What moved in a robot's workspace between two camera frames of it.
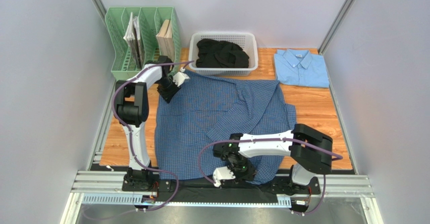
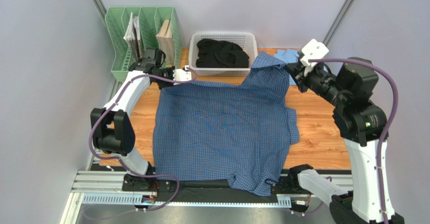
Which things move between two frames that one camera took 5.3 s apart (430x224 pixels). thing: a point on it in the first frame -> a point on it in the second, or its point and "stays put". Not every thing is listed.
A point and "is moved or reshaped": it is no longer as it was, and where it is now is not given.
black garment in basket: [213, 53] stays put
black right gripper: [245, 173] -> [297, 74]
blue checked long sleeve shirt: [205, 107] is moved or reshaped
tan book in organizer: [165, 38] stays put
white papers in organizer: [132, 37] stays put
